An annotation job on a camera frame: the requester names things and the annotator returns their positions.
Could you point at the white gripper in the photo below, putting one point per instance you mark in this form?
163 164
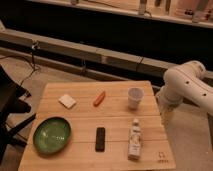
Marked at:
166 99

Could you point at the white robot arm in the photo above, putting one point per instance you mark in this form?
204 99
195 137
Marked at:
184 81

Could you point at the green ceramic bowl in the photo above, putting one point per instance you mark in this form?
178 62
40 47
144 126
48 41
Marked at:
52 135

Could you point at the white plastic bottle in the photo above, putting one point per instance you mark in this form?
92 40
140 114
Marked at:
134 147

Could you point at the orange carrot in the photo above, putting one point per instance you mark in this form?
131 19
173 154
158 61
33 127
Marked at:
99 99

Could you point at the black remote control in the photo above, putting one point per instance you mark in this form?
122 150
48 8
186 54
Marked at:
100 139

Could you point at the white sponge block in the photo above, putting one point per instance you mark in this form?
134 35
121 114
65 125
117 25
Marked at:
67 101

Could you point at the black office chair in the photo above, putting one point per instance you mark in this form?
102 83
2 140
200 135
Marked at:
10 93

